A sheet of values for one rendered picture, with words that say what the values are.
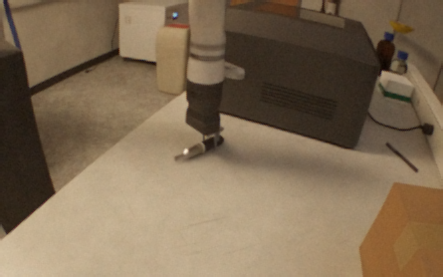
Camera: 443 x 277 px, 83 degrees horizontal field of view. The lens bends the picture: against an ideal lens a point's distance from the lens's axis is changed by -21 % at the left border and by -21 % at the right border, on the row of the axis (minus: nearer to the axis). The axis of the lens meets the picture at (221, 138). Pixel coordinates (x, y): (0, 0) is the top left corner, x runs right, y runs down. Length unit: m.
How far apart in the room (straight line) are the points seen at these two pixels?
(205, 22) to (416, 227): 0.48
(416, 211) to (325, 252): 0.19
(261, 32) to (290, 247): 0.51
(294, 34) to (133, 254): 0.60
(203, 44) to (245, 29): 0.24
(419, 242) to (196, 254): 0.34
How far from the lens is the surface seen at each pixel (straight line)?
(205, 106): 0.63
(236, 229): 0.56
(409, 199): 0.48
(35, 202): 1.16
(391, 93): 1.33
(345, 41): 0.78
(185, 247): 0.53
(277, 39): 0.78
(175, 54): 2.97
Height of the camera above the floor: 1.32
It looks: 32 degrees down
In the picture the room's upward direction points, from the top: 5 degrees clockwise
